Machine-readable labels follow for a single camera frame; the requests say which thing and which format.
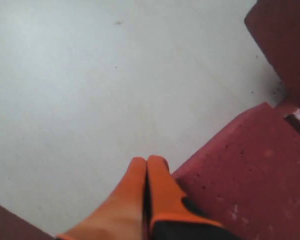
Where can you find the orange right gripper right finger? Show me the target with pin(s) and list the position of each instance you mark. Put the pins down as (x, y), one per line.
(169, 218)

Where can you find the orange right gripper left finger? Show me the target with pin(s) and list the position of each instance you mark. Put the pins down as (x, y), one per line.
(120, 216)

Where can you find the angled red brick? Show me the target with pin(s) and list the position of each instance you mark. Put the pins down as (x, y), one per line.
(248, 176)

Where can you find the speckled white-flecked red brick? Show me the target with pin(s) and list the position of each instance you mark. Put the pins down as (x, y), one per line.
(13, 227)

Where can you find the front left red brick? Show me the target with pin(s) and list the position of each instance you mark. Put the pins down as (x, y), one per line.
(275, 27)

